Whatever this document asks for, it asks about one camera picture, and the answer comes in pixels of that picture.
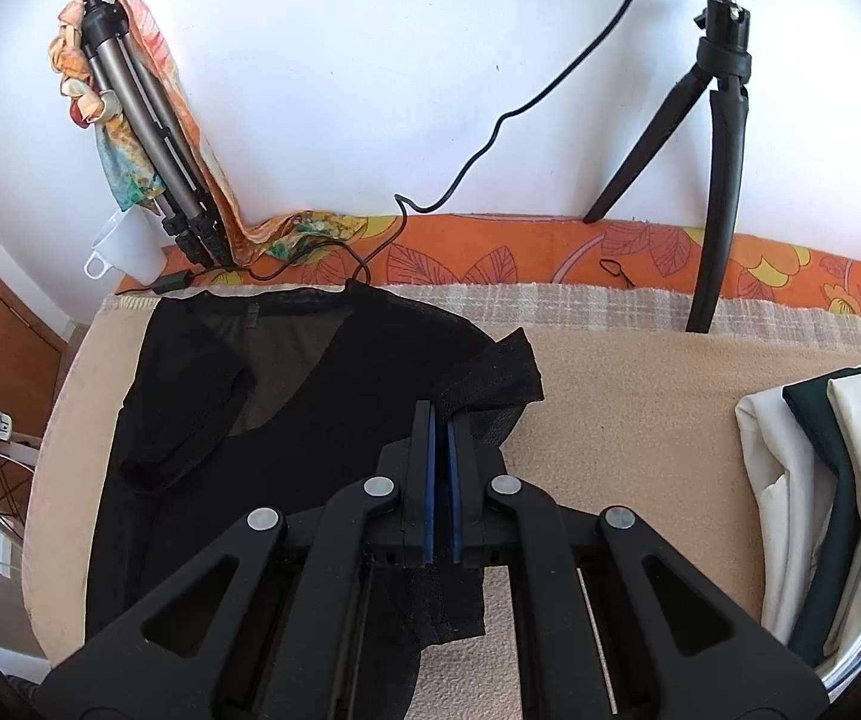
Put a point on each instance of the orange floral bed sheet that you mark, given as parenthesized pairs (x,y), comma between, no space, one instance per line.
(520,247)

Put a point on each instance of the black mesh top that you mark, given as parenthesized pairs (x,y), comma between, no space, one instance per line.
(310,405)

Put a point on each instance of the white plastic measuring cup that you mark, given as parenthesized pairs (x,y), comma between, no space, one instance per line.
(134,251)

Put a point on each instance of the dark green folded garment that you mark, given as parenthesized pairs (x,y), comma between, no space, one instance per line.
(843,532)

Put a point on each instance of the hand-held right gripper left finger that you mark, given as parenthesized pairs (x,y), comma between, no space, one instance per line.
(430,495)

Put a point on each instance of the black mini tripod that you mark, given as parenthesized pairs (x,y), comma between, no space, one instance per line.
(723,135)

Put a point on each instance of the white folded garment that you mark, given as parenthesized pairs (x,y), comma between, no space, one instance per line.
(768,450)

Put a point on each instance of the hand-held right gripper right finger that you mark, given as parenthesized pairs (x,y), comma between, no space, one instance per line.
(453,495)

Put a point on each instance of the beige blanket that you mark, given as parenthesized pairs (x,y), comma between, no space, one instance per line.
(625,405)

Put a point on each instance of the colourful printed scarf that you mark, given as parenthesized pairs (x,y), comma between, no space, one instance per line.
(175,75)

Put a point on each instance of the beige plaid cloth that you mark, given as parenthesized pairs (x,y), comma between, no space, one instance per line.
(588,307)

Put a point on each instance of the wooden door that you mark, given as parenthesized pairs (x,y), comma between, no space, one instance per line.
(3,330)

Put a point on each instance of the folded grey tripod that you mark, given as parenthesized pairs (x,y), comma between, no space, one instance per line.
(126,82)

